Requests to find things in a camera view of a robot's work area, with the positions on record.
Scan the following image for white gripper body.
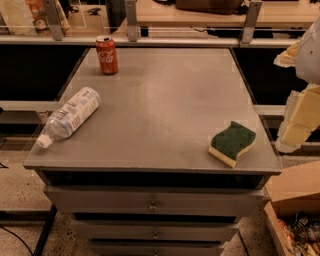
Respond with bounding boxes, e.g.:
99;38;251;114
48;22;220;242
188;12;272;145
295;17;320;84

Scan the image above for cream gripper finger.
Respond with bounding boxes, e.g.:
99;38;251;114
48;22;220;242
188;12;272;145
274;42;299;68
275;84;320;153

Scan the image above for green and yellow sponge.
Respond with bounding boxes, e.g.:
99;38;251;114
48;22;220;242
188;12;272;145
208;121;256;168

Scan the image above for cardboard box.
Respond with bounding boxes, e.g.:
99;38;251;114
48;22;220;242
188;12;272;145
264;161;320;256

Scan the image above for brown bag on desk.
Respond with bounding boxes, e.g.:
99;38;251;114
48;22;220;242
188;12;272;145
175;0;248;15

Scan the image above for snack packets in box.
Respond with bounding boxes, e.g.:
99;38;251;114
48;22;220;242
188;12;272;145
278;211;320;256

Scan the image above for grey drawer cabinet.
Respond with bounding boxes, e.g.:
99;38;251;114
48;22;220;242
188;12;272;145
25;48;280;256

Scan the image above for red cola can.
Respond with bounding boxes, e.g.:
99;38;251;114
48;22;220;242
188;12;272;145
96;36;118;75

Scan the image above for clear plastic water bottle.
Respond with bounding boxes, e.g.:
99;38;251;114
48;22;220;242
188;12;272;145
36;87;101;148

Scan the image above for metal railing with posts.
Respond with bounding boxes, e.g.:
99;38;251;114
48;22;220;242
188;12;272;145
0;0;301;48

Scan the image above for black floor cable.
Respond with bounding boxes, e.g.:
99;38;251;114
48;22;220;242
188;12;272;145
0;223;35;256

